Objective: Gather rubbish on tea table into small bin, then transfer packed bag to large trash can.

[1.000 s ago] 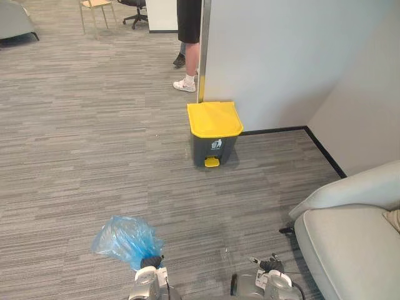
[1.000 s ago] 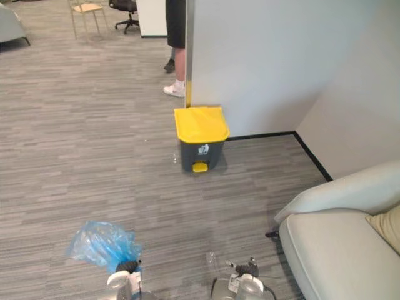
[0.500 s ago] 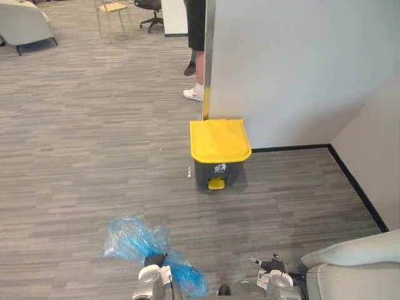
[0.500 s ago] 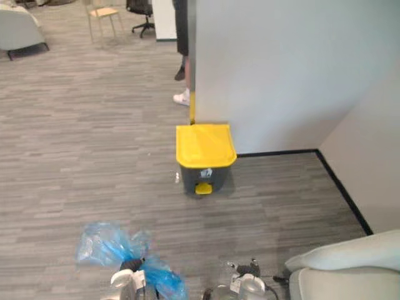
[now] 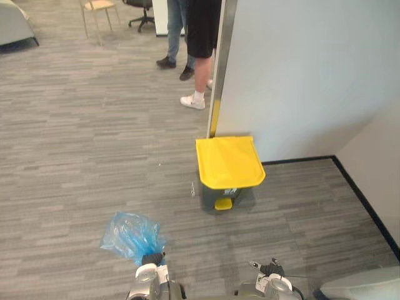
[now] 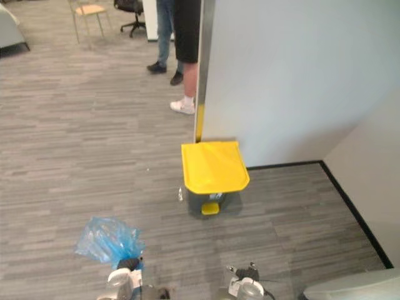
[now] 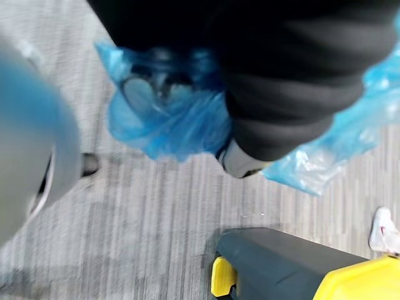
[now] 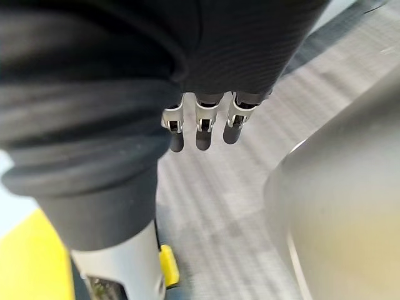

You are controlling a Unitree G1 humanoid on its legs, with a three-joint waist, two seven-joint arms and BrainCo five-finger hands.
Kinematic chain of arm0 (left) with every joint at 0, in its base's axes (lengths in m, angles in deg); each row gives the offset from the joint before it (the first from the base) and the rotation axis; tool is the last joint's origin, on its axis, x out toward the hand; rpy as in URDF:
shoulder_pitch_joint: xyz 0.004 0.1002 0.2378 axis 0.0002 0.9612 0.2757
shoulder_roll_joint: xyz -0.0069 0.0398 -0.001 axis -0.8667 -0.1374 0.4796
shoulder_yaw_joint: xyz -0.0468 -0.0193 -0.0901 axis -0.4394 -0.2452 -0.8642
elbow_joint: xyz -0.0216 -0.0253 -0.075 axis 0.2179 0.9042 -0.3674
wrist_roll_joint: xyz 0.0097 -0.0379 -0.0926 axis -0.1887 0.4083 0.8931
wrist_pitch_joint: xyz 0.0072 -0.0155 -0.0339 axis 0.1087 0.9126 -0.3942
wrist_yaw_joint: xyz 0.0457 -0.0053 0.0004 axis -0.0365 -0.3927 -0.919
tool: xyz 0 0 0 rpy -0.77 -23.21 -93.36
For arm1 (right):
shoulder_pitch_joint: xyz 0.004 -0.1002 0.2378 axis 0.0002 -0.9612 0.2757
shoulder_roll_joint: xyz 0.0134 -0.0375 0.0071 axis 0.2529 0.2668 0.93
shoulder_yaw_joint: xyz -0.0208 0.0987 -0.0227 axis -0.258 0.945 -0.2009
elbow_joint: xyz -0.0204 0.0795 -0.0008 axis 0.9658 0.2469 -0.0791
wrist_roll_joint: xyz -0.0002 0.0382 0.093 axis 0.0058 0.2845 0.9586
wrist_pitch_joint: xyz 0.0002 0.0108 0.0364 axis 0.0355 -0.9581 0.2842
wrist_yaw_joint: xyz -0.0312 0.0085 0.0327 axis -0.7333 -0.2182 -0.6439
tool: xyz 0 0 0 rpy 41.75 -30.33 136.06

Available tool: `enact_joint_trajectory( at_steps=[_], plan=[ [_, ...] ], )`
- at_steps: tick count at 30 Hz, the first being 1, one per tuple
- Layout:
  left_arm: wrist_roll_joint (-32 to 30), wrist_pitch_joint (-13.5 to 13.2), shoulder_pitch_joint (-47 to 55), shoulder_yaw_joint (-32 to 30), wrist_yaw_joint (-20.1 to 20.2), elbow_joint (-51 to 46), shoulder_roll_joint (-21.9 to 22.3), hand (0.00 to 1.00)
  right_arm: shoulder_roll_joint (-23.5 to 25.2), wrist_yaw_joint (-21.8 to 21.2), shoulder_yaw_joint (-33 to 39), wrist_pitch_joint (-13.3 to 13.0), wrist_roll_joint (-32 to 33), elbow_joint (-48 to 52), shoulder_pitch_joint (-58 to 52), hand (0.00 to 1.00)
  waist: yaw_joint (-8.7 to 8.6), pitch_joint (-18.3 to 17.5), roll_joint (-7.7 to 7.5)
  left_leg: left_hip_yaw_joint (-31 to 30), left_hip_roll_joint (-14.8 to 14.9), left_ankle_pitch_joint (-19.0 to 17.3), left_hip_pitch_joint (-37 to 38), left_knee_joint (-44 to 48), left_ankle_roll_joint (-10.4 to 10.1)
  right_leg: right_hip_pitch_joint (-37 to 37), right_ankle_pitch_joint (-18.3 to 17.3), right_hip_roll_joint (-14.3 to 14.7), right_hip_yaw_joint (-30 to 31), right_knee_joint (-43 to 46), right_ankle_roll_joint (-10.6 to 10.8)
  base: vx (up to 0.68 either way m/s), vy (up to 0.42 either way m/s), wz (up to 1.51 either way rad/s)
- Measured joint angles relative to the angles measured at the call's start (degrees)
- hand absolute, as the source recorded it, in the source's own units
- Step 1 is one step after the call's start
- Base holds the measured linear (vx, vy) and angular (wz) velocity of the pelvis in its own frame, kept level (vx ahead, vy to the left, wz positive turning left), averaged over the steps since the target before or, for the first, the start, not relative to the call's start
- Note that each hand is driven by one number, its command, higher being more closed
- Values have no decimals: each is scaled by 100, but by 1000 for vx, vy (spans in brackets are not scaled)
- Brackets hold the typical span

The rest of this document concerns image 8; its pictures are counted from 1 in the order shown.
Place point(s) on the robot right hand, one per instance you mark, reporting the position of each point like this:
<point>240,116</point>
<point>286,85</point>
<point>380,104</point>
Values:
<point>103,93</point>

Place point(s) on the grey trash can yellow lid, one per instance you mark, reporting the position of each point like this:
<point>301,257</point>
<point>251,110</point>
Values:
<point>28,259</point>

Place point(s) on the white upholstered sofa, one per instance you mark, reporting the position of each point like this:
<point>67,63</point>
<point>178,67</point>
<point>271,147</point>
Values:
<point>337,193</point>

